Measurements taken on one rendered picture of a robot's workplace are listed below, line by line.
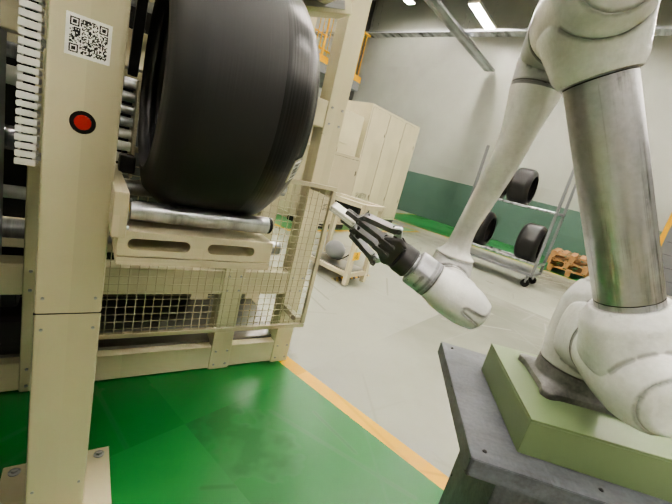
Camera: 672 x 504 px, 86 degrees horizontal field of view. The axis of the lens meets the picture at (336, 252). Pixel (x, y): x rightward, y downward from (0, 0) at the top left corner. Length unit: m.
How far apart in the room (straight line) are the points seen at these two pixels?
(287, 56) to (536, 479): 0.94
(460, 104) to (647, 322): 12.53
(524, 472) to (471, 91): 12.61
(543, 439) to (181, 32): 1.03
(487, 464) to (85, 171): 1.01
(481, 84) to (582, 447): 12.50
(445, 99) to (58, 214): 12.84
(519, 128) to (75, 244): 0.99
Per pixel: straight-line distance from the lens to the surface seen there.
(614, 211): 0.72
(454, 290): 0.86
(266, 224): 0.99
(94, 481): 1.50
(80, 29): 0.96
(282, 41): 0.85
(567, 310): 0.96
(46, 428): 1.26
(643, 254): 0.74
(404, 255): 0.84
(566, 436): 0.91
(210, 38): 0.79
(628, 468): 0.99
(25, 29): 0.97
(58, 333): 1.10
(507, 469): 0.85
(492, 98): 12.83
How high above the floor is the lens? 1.11
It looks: 14 degrees down
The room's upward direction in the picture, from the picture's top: 14 degrees clockwise
